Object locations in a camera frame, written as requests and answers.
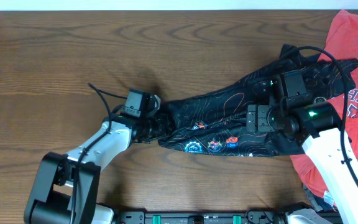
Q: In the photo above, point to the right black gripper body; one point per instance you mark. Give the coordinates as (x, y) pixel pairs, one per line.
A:
(263, 124)

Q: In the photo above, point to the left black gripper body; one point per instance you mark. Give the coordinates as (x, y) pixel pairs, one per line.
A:
(152, 129)

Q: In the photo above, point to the black orange-patterned jersey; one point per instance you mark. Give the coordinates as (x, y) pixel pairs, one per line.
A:
(215, 123)

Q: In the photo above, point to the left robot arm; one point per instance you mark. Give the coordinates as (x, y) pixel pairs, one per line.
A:
(65, 188)

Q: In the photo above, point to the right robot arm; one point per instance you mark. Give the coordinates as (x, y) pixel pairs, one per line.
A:
(319, 131)

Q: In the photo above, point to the navy blue garment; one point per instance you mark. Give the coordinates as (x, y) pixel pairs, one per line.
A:
(318, 203)

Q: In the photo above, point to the red t-shirt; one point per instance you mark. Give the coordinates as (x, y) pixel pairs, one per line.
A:
(353, 102)

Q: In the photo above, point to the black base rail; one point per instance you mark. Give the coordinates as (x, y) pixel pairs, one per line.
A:
(251, 216)

